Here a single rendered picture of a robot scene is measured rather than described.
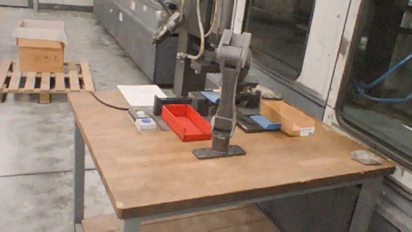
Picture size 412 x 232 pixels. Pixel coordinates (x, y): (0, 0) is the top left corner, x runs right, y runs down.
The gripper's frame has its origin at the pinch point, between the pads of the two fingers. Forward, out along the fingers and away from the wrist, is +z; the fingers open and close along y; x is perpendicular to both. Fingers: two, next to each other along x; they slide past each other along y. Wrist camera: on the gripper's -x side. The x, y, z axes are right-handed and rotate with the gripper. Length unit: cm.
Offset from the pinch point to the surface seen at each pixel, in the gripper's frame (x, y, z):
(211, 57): 2.4, 18.0, -7.5
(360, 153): -41, -41, -17
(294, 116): -35.9, -9.3, 0.8
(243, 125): -7.1, -12.0, 2.4
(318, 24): -64, 36, -19
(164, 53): -103, 234, 201
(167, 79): -112, 217, 228
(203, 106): 4.4, 3.6, 9.2
